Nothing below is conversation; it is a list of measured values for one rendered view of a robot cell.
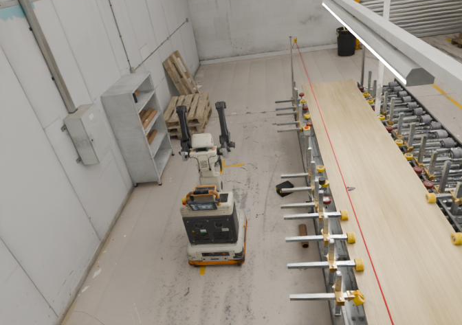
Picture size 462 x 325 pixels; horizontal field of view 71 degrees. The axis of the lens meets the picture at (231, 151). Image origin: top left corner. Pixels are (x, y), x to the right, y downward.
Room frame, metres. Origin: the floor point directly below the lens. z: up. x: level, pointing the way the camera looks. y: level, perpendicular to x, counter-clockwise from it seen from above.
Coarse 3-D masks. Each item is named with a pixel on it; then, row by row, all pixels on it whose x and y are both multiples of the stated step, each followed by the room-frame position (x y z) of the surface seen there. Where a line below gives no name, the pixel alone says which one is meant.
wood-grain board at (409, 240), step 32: (320, 96) 4.46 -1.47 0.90; (352, 96) 4.27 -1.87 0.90; (320, 128) 3.51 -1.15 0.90; (352, 128) 3.37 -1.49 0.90; (384, 128) 3.24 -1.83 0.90; (352, 160) 2.74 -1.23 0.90; (384, 160) 2.64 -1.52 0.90; (352, 192) 2.25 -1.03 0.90; (384, 192) 2.18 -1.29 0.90; (416, 192) 2.11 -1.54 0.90; (352, 224) 1.88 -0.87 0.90; (384, 224) 1.82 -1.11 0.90; (416, 224) 1.76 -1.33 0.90; (448, 224) 1.71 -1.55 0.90; (352, 256) 1.57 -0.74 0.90; (384, 256) 1.52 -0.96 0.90; (416, 256) 1.48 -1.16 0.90; (448, 256) 1.43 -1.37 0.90; (384, 288) 1.28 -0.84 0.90; (416, 288) 1.25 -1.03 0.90; (448, 288) 1.21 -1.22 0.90; (384, 320) 1.08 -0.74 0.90; (416, 320) 1.05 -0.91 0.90; (448, 320) 1.01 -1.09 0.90
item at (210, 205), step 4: (188, 200) 2.54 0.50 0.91; (212, 200) 2.43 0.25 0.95; (216, 200) 2.48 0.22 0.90; (220, 200) 2.49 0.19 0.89; (188, 204) 2.45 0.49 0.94; (192, 204) 2.45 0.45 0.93; (196, 204) 2.45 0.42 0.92; (200, 204) 2.44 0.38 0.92; (204, 204) 2.44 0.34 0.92; (208, 204) 2.43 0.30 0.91; (212, 204) 2.43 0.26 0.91; (192, 208) 2.50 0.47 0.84; (196, 208) 2.49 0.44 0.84; (200, 208) 2.49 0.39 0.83; (204, 208) 2.48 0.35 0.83; (208, 208) 2.48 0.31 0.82; (212, 208) 2.47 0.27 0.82; (216, 208) 2.47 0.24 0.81
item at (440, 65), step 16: (336, 0) 3.01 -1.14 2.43; (352, 0) 2.69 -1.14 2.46; (384, 0) 3.68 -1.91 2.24; (368, 16) 2.04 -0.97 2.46; (384, 16) 3.64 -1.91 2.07; (384, 32) 1.70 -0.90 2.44; (400, 32) 1.59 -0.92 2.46; (400, 48) 1.47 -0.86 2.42; (416, 48) 1.32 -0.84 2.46; (432, 48) 1.28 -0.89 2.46; (432, 64) 1.14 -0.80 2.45; (448, 64) 1.09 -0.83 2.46; (448, 80) 1.01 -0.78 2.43
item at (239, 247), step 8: (240, 216) 2.87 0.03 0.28; (240, 224) 2.75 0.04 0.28; (240, 232) 2.63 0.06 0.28; (240, 240) 2.51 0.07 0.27; (192, 248) 2.51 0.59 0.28; (200, 248) 2.50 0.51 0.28; (208, 248) 2.48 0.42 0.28; (216, 248) 2.46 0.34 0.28; (224, 248) 2.44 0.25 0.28; (232, 248) 2.42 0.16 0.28; (240, 248) 2.41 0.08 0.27; (192, 256) 2.47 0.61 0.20; (224, 256) 2.41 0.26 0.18; (232, 256) 2.40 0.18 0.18; (240, 256) 2.39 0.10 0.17; (192, 264) 2.47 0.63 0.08; (200, 264) 2.46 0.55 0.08; (208, 264) 2.44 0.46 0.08; (216, 264) 2.43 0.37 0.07; (224, 264) 2.41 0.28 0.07
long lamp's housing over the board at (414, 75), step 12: (324, 0) 3.55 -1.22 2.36; (336, 12) 2.89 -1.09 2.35; (348, 12) 2.66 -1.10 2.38; (348, 24) 2.43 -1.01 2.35; (360, 24) 2.22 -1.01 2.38; (360, 36) 2.08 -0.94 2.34; (372, 36) 1.89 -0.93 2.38; (372, 48) 1.82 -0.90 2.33; (384, 48) 1.66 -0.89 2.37; (384, 60) 1.59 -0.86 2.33; (396, 60) 1.47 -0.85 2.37; (408, 60) 1.40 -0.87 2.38; (408, 72) 1.31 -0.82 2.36; (420, 72) 1.29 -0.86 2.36; (408, 84) 1.30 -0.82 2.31; (420, 84) 1.29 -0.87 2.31
